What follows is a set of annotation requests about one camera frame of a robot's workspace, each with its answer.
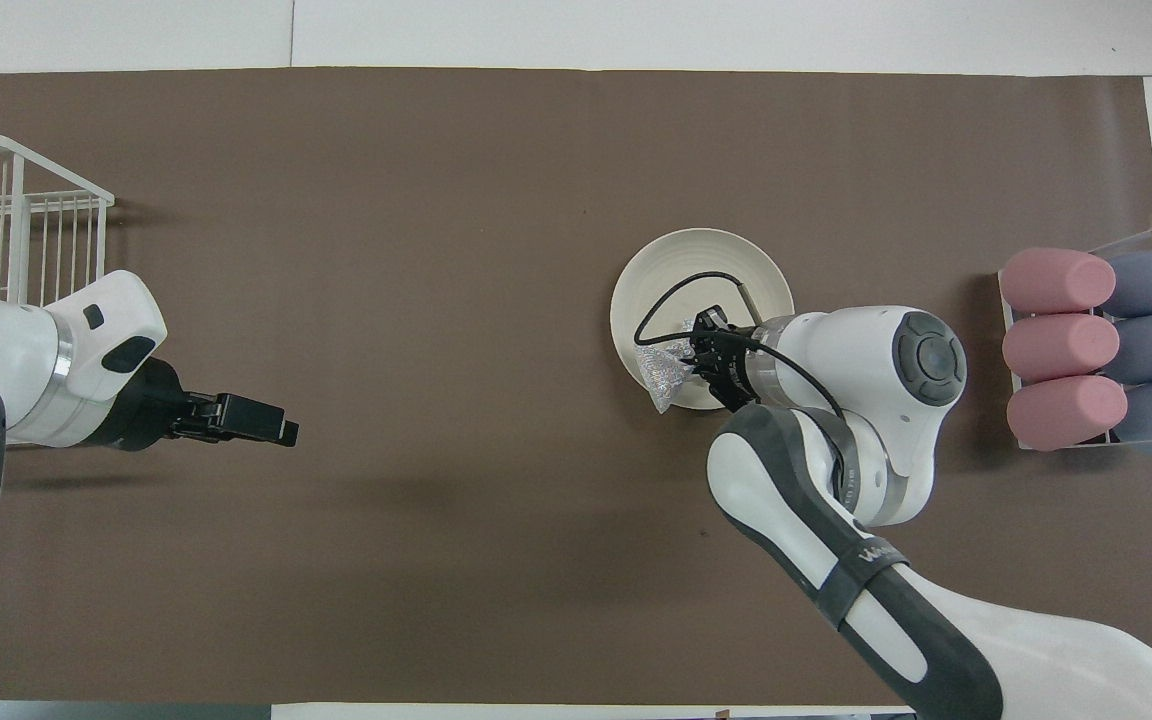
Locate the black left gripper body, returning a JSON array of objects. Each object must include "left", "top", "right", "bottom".
[{"left": 86, "top": 358, "right": 209, "bottom": 453}]

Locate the pink plastic cup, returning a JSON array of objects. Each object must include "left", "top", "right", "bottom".
[
  {"left": 999, "top": 247, "right": 1117, "bottom": 314},
  {"left": 1006, "top": 375, "right": 1129, "bottom": 453},
  {"left": 1002, "top": 313, "right": 1122, "bottom": 383}
]

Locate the white wire dish rack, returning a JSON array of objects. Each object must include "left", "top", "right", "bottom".
[{"left": 0, "top": 133, "right": 117, "bottom": 306}]

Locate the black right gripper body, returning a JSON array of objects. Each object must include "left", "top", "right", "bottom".
[{"left": 706, "top": 312, "right": 765, "bottom": 413}]

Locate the brown paper table mat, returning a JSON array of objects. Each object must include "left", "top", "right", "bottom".
[{"left": 0, "top": 68, "right": 1152, "bottom": 704}]

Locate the cream round plate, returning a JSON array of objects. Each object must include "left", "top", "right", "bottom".
[{"left": 609, "top": 229, "right": 795, "bottom": 411}]

